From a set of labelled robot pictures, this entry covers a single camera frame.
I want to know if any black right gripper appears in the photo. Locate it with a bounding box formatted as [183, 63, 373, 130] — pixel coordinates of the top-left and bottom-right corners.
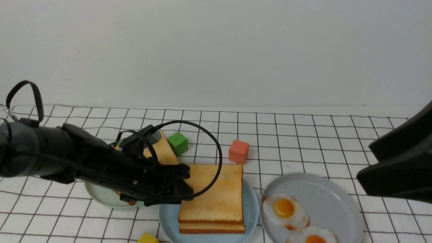
[356, 103, 432, 203]

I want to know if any grey plate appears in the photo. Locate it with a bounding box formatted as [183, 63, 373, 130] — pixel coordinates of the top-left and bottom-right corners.
[260, 173, 363, 243]

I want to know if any fried egg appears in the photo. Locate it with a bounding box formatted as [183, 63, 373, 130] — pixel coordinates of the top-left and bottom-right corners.
[286, 225, 338, 243]
[261, 193, 310, 231]

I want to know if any lower fried egg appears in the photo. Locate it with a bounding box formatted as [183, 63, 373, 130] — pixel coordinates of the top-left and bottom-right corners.
[286, 225, 338, 243]

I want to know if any green cube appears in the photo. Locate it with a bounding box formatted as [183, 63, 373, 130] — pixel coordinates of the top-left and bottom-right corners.
[167, 131, 189, 157]

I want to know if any toast slice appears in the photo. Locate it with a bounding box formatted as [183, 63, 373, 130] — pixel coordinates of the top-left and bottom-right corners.
[110, 130, 180, 165]
[114, 191, 136, 206]
[178, 164, 243, 224]
[179, 223, 245, 234]

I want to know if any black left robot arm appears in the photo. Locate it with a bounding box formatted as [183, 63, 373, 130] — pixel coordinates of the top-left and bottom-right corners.
[1, 122, 194, 206]

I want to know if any left fried egg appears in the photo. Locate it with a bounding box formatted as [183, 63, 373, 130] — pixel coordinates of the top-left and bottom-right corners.
[261, 193, 310, 231]

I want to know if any yellow cube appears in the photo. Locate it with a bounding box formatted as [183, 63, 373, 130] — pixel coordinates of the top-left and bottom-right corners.
[136, 232, 159, 243]

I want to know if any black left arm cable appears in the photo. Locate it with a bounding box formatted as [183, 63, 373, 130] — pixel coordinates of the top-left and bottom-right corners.
[5, 80, 223, 203]

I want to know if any pale green plate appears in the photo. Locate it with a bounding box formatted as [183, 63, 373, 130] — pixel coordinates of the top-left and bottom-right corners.
[84, 182, 144, 210]

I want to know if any light blue plate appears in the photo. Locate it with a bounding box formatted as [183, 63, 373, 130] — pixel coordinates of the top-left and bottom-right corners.
[159, 180, 259, 243]

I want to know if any orange cube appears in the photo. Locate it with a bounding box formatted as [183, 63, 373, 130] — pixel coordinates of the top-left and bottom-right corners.
[228, 140, 249, 164]

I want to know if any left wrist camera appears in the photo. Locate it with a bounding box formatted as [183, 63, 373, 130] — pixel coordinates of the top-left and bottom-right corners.
[118, 124, 163, 159]

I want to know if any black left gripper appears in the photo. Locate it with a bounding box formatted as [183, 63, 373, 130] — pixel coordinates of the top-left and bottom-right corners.
[116, 159, 194, 207]

